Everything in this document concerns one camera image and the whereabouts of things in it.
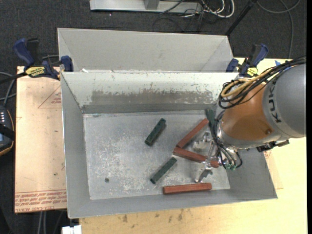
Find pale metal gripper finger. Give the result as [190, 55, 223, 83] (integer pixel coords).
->
[193, 131, 212, 152]
[194, 160, 214, 183]

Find grey metal bin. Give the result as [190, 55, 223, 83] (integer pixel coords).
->
[57, 27, 278, 219]

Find brown cardboard board, red print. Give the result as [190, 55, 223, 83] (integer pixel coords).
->
[14, 66, 68, 214]

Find dark green flat block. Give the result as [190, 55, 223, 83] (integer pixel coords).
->
[144, 117, 167, 147]
[205, 109, 217, 129]
[150, 156, 178, 185]

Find red-brown flat block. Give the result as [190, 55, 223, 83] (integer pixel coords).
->
[175, 117, 210, 149]
[173, 147, 220, 169]
[162, 182, 213, 195]

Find black cylinder on white bracket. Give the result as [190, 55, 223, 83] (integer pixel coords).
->
[256, 139, 291, 153]

